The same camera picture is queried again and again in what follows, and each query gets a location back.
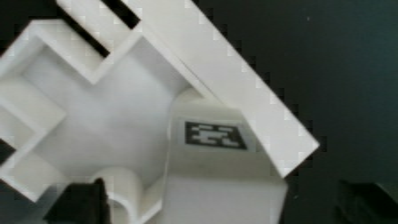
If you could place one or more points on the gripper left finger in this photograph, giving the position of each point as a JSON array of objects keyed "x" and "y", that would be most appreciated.
[{"x": 80, "y": 207}]

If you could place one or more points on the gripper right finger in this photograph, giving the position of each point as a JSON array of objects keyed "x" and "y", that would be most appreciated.
[{"x": 366, "y": 205}]

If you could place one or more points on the white tagged chair leg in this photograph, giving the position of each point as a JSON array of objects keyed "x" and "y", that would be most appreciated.
[{"x": 220, "y": 188}]

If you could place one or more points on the white chair seat part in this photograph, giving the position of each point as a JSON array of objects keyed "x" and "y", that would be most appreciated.
[{"x": 83, "y": 120}]

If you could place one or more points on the white U-shaped fence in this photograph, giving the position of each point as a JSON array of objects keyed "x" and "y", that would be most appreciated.
[{"x": 209, "y": 63}]

